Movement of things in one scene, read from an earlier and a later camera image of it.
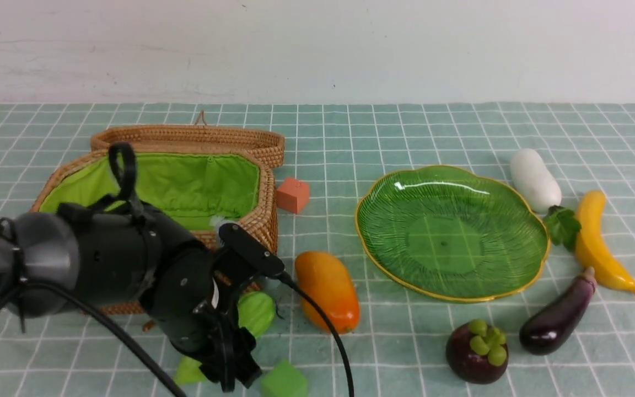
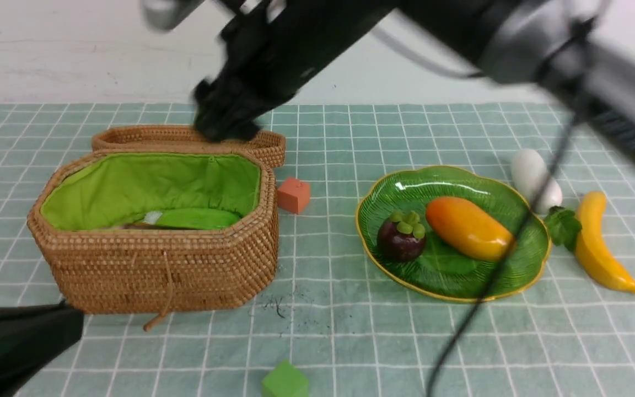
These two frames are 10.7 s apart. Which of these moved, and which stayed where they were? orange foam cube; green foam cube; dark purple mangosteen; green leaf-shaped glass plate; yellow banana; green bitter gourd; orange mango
Moved: dark purple mangosteen; orange mango; green bitter gourd
Stayed: green foam cube; green leaf-shaped glass plate; orange foam cube; yellow banana
